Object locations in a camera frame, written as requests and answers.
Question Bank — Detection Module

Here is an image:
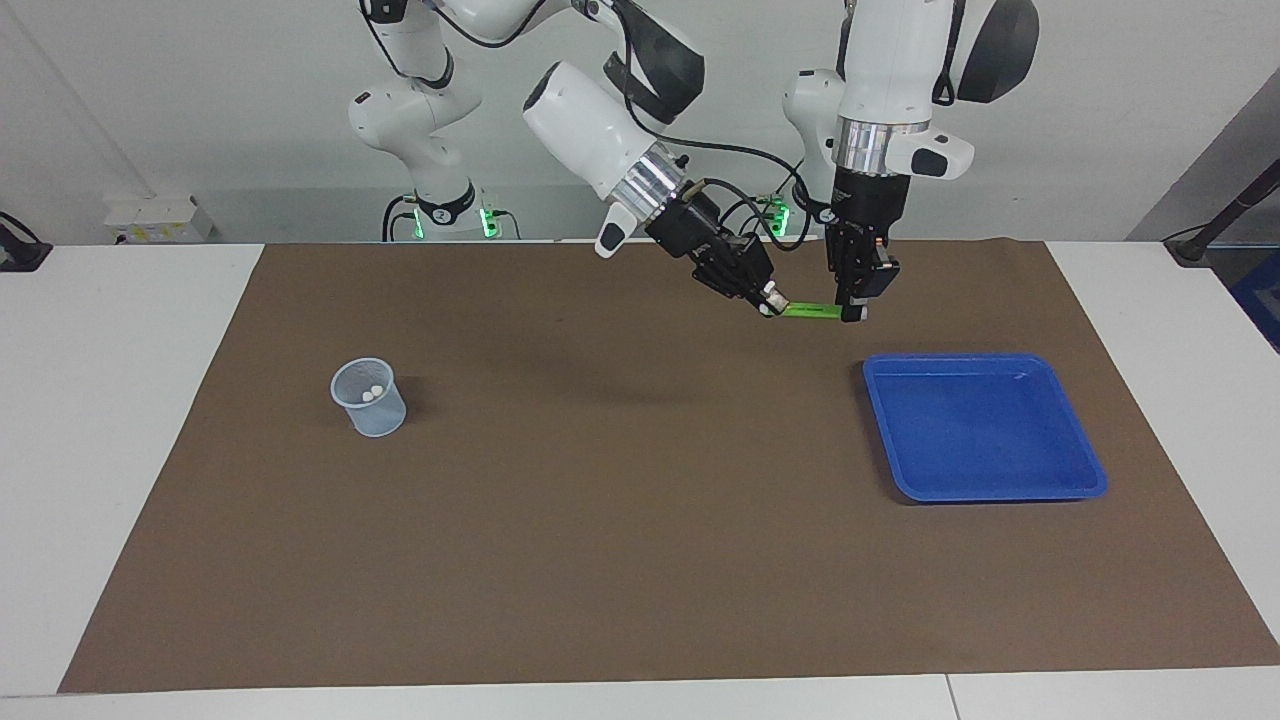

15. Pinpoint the blue crate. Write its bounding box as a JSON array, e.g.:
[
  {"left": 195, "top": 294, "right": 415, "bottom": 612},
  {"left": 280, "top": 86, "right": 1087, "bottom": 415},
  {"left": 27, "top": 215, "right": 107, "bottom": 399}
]
[{"left": 1228, "top": 248, "right": 1280, "bottom": 353}]

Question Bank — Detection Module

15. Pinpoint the white box with yellow labels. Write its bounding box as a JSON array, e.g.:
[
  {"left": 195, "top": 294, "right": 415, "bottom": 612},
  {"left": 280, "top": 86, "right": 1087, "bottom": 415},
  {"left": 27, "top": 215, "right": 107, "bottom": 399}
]
[{"left": 103, "top": 195, "right": 216, "bottom": 246}]

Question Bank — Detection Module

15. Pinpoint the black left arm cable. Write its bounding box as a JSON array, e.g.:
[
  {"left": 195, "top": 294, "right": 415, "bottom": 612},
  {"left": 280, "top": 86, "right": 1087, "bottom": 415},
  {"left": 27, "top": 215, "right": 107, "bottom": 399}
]
[{"left": 930, "top": 0, "right": 966, "bottom": 107}]

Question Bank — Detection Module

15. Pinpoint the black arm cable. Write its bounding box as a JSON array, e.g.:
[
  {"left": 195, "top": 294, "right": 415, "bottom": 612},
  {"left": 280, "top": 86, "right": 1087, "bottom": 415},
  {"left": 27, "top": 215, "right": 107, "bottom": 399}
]
[
  {"left": 930, "top": 0, "right": 966, "bottom": 107},
  {"left": 358, "top": 0, "right": 813, "bottom": 253}
]

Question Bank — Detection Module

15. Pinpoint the black clamp device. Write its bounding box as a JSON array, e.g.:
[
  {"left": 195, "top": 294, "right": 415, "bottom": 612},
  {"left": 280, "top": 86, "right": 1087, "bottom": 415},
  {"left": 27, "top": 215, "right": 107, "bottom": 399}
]
[{"left": 0, "top": 212, "right": 53, "bottom": 273}]

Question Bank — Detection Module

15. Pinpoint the blue plastic tray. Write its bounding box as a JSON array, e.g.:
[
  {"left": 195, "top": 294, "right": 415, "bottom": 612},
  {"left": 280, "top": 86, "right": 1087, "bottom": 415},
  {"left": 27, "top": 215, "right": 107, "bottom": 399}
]
[{"left": 862, "top": 352, "right": 1109, "bottom": 503}]

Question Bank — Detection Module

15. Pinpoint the pale blue plastic cup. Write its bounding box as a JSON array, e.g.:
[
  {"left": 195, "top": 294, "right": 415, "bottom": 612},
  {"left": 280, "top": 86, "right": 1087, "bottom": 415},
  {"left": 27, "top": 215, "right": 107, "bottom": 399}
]
[{"left": 330, "top": 357, "right": 408, "bottom": 439}]

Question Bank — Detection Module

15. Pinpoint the black tripod leg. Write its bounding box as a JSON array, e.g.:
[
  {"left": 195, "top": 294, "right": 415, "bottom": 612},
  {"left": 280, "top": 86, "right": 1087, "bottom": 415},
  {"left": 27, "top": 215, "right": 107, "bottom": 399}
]
[{"left": 1165, "top": 158, "right": 1280, "bottom": 267}]

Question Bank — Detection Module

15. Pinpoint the brown table mat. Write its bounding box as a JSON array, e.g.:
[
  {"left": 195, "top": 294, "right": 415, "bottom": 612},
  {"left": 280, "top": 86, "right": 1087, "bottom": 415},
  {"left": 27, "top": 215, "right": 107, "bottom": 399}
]
[{"left": 58, "top": 238, "right": 1280, "bottom": 694}]

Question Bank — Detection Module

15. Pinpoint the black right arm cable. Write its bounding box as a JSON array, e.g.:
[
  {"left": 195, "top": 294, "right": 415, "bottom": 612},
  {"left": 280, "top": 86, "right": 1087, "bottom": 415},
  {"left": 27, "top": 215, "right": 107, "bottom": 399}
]
[{"left": 358, "top": 0, "right": 813, "bottom": 253}]

